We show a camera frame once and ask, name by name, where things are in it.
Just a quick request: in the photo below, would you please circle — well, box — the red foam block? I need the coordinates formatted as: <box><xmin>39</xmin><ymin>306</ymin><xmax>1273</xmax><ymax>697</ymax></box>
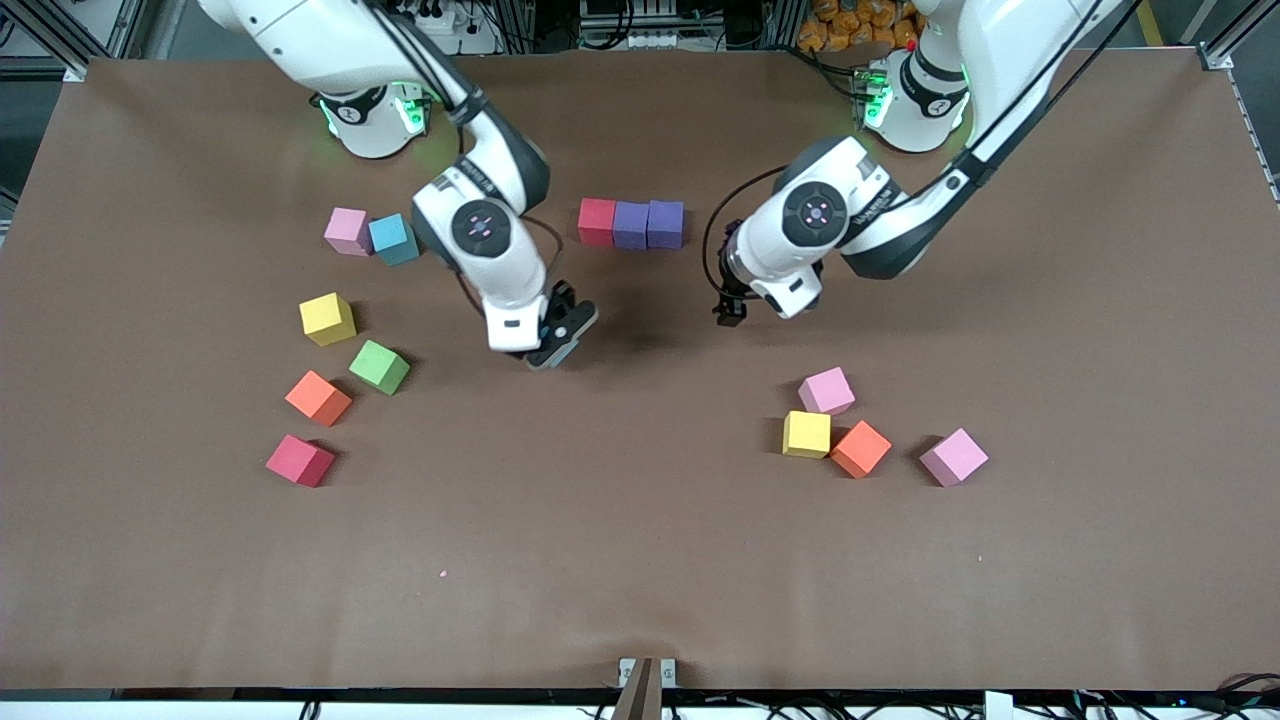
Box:
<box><xmin>265</xmin><ymin>433</ymin><xmax>337</xmax><ymax>489</ymax></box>
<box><xmin>578</xmin><ymin>197</ymin><xmax>618</xmax><ymax>248</ymax></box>

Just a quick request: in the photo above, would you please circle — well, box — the purple foam block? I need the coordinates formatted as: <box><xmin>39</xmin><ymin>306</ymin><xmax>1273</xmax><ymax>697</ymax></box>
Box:
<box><xmin>612</xmin><ymin>201</ymin><xmax>651</xmax><ymax>250</ymax></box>
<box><xmin>646</xmin><ymin>199</ymin><xmax>686</xmax><ymax>250</ymax></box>

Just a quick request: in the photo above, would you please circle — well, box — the pink foam block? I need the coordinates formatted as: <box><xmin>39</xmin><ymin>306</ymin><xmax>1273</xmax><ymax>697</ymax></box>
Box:
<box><xmin>323</xmin><ymin>207</ymin><xmax>374</xmax><ymax>257</ymax></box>
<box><xmin>797</xmin><ymin>366</ymin><xmax>857</xmax><ymax>416</ymax></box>
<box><xmin>918</xmin><ymin>427</ymin><xmax>990</xmax><ymax>489</ymax></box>

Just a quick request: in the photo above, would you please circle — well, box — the green foam block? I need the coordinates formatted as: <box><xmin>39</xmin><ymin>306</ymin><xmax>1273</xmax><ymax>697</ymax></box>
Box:
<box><xmin>348</xmin><ymin>339</ymin><xmax>412</xmax><ymax>397</ymax></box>

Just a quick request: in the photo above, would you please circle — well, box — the yellow foam block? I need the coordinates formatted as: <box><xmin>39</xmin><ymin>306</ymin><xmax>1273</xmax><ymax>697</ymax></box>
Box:
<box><xmin>782</xmin><ymin>411</ymin><xmax>833</xmax><ymax>460</ymax></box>
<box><xmin>299</xmin><ymin>292</ymin><xmax>358</xmax><ymax>348</ymax></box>

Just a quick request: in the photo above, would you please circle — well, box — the orange foam block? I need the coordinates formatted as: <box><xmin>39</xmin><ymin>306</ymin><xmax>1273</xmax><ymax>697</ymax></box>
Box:
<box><xmin>284</xmin><ymin>370</ymin><xmax>354</xmax><ymax>428</ymax></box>
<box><xmin>830</xmin><ymin>420</ymin><xmax>893</xmax><ymax>480</ymax></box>

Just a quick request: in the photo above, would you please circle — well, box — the grey control box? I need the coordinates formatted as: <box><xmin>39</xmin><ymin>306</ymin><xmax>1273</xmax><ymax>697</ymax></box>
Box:
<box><xmin>578</xmin><ymin>0</ymin><xmax>683</xmax><ymax>51</ymax></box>

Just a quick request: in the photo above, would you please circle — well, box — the white power strip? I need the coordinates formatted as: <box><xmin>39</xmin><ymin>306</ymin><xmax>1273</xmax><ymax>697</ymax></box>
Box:
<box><xmin>415</xmin><ymin>0</ymin><xmax>473</xmax><ymax>36</ymax></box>

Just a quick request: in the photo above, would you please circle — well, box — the pile of orange fruits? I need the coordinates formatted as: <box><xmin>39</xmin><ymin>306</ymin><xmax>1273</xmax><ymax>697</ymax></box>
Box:
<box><xmin>797</xmin><ymin>0</ymin><xmax>923</xmax><ymax>53</ymax></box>

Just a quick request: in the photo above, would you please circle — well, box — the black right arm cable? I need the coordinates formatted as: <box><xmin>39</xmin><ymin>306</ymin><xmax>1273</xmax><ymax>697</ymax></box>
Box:
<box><xmin>380</xmin><ymin>0</ymin><xmax>566</xmax><ymax>291</ymax></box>

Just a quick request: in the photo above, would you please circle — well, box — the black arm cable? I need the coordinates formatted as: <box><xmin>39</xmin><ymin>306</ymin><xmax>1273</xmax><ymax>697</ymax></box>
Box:
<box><xmin>380</xmin><ymin>0</ymin><xmax>566</xmax><ymax>291</ymax></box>
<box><xmin>702</xmin><ymin>0</ymin><xmax>1143</xmax><ymax>301</ymax></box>

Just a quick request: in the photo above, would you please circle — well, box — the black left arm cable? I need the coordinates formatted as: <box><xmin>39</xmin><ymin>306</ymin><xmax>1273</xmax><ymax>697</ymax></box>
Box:
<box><xmin>702</xmin><ymin>0</ymin><xmax>1143</xmax><ymax>301</ymax></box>

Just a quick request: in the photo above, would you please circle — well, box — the metal mounting bracket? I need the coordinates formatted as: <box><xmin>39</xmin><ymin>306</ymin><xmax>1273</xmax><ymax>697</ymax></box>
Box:
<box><xmin>618</xmin><ymin>657</ymin><xmax>678</xmax><ymax>691</ymax></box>

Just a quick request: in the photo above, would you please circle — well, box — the brown camera pole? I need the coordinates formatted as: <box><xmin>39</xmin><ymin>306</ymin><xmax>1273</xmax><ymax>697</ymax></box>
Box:
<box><xmin>610</xmin><ymin>658</ymin><xmax>664</xmax><ymax>720</ymax></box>

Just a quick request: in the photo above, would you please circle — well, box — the perforated aluminium side rail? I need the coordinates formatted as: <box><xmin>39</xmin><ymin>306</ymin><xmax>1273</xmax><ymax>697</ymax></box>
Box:
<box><xmin>1228</xmin><ymin>70</ymin><xmax>1280</xmax><ymax>206</ymax></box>

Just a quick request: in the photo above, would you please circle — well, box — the aluminium frame profile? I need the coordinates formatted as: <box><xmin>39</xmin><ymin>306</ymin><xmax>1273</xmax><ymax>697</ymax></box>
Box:
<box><xmin>0</xmin><ymin>0</ymin><xmax>89</xmax><ymax>81</ymax></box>
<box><xmin>1200</xmin><ymin>0</ymin><xmax>1280</xmax><ymax>71</ymax></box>

